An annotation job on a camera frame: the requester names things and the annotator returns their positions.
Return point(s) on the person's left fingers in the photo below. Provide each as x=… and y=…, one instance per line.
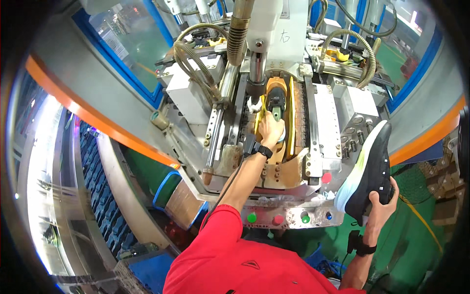
x=272, y=118

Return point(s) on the black wrist band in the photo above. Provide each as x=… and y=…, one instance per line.
x=264, y=150
x=363, y=250

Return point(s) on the grey shoe press machine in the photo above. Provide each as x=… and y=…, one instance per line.
x=326, y=110

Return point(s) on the conveyor with dark trays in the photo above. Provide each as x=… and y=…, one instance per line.
x=102, y=198

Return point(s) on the greenish round knob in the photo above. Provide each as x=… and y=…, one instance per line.
x=159, y=119

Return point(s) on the green net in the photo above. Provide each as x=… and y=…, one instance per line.
x=411, y=183

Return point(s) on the yellow side press pad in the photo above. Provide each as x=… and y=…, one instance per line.
x=291, y=117
x=259, y=117

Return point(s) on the white cloth wad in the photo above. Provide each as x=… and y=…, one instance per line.
x=254, y=105

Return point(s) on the blue framed window panel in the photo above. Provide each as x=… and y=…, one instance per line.
x=407, y=44
x=125, y=40

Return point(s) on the red round button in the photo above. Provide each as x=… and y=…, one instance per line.
x=326, y=178

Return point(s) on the person's right hand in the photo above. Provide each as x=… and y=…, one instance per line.
x=378, y=220

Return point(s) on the red push button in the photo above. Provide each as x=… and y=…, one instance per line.
x=278, y=219

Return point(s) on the blue bin with cardboard roll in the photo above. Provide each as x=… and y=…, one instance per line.
x=183, y=205

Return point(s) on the heap of brown cartons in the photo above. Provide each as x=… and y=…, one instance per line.
x=444, y=187

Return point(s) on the person's left hand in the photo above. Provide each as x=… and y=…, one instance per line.
x=270, y=132

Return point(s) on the person's body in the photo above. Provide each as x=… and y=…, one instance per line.
x=238, y=264

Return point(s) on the black sneaker white sole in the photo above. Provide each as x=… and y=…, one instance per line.
x=371, y=172

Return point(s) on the green push button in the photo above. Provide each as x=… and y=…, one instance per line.
x=252, y=217
x=305, y=219

